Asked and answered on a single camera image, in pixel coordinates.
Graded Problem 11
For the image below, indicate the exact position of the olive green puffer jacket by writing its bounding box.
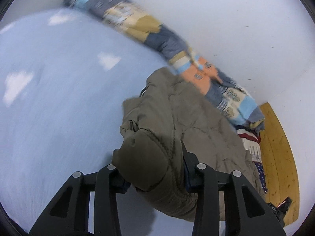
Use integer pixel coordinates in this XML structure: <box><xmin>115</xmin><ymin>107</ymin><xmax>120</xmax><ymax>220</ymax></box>
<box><xmin>112</xmin><ymin>68</ymin><xmax>264</xmax><ymax>222</ymax></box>

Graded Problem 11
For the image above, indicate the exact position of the wooden headboard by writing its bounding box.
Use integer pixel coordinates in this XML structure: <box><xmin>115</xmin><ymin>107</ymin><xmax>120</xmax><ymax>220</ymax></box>
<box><xmin>260</xmin><ymin>102</ymin><xmax>299</xmax><ymax>226</ymax></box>

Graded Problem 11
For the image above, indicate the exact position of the navy star patterned pillow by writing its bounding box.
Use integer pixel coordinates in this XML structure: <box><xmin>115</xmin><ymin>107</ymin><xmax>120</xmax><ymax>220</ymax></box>
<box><xmin>236</xmin><ymin>126</ymin><xmax>268</xmax><ymax>194</ymax></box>

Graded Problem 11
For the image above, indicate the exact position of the light blue bed sheet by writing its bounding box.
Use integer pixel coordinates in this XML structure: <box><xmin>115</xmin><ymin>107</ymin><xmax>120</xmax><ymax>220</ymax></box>
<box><xmin>0</xmin><ymin>7</ymin><xmax>237</xmax><ymax>236</ymax></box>

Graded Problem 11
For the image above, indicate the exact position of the patchwork patterned quilt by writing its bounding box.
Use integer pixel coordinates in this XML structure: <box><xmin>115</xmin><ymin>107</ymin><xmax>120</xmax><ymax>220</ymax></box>
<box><xmin>64</xmin><ymin>0</ymin><xmax>265</xmax><ymax>133</ymax></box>

